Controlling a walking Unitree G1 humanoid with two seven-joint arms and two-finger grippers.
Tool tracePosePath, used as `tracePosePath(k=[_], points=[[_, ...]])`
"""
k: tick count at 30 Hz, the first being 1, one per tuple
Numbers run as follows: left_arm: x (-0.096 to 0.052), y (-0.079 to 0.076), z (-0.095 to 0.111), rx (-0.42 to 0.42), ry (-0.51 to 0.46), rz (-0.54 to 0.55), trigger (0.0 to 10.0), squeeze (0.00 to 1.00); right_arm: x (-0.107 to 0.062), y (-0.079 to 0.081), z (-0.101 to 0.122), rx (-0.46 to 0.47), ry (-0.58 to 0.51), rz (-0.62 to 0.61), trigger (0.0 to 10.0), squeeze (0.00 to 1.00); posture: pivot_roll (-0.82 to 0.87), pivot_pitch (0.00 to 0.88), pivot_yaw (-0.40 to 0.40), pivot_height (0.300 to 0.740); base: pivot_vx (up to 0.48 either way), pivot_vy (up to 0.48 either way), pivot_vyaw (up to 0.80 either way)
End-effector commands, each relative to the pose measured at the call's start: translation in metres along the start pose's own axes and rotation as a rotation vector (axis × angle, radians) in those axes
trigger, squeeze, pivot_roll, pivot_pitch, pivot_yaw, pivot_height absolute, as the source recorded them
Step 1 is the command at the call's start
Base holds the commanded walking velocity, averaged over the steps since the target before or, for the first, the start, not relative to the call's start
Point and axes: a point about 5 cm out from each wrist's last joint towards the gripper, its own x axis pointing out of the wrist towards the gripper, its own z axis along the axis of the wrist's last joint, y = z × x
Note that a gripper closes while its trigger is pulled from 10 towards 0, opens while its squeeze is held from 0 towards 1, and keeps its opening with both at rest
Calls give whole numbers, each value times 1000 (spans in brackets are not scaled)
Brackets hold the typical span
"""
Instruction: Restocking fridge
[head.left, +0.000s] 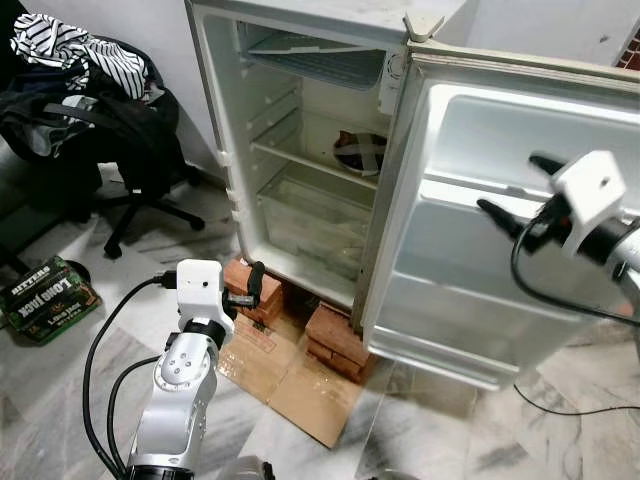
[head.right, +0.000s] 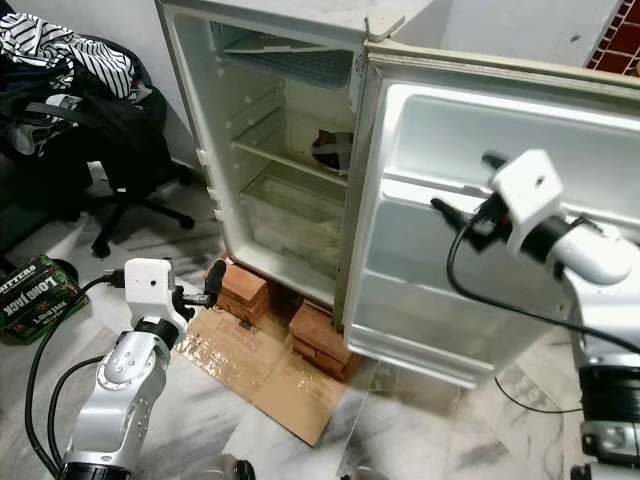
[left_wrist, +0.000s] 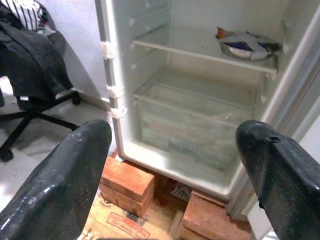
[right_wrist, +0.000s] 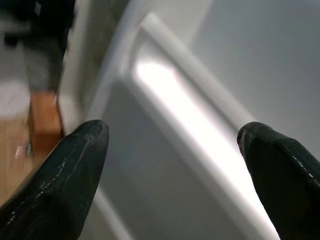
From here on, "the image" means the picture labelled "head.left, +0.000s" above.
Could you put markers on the white fridge door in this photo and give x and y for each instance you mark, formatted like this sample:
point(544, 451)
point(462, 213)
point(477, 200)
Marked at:
point(480, 270)

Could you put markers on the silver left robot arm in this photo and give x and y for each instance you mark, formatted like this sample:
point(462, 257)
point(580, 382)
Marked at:
point(180, 390)

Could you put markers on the glass fridge shelf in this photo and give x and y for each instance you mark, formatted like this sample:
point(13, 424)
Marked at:
point(300, 158)

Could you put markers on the red brick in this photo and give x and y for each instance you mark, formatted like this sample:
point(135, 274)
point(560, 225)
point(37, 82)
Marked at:
point(335, 335)
point(275, 295)

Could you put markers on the clear crisper drawer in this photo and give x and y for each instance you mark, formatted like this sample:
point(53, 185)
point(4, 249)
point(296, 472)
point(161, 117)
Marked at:
point(310, 225)

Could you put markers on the brown cardboard sheet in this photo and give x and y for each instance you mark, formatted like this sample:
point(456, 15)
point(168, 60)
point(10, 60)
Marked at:
point(300, 390)

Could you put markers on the black office chair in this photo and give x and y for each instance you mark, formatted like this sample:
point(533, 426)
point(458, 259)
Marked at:
point(138, 200)

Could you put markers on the grey robot left leg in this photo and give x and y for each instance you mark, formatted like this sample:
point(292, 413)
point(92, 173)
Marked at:
point(245, 470)

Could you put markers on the white thermostat dial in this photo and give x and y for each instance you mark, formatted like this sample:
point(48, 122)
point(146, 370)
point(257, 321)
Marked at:
point(394, 80)

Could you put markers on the green Long Jack box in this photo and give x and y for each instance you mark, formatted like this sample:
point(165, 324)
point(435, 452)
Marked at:
point(45, 300)

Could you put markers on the black clothes pile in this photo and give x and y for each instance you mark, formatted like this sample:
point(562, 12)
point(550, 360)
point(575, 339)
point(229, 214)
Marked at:
point(120, 130)

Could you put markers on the white freezer compartment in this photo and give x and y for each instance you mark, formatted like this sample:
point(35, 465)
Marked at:
point(320, 60)

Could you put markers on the black white striped cloth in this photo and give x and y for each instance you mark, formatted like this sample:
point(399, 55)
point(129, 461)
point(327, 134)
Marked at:
point(70, 50)

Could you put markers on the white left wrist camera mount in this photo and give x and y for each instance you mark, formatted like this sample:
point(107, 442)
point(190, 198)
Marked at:
point(198, 290)

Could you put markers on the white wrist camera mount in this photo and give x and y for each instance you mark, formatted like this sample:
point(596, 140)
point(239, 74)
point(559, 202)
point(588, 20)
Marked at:
point(590, 190)
point(198, 290)

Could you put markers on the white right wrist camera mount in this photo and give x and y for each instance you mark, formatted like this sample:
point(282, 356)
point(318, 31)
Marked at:
point(590, 190)

